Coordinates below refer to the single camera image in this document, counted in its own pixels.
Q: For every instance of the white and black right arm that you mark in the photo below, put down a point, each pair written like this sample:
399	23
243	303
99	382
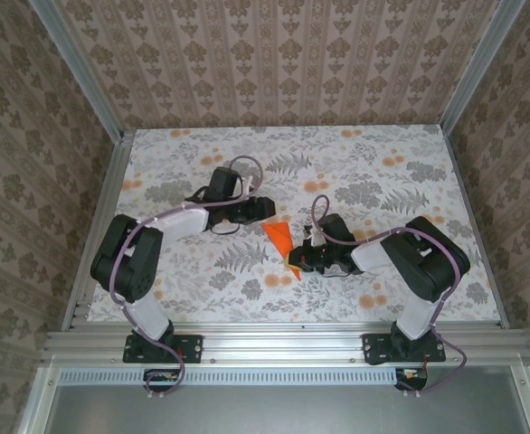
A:
432	267

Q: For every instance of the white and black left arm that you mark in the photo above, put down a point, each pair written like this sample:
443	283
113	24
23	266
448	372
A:
125	267

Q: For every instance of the aluminium table side rail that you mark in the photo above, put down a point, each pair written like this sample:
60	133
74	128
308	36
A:
110	190

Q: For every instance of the grey metal sheet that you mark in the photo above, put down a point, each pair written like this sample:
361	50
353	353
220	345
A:
283	411

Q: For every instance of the black connector board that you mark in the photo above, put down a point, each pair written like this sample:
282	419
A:
161	380
412	380

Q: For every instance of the aluminium frame post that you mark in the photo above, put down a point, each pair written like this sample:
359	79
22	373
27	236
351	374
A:
80	68
478	68

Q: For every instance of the floral patterned tablecloth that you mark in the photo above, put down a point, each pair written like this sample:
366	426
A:
292	149

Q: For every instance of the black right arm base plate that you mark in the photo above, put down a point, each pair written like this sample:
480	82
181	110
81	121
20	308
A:
373	350

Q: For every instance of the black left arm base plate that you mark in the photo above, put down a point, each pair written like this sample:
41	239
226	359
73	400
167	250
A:
192	348

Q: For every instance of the aluminium frame cross rail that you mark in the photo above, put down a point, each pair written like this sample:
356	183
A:
283	343

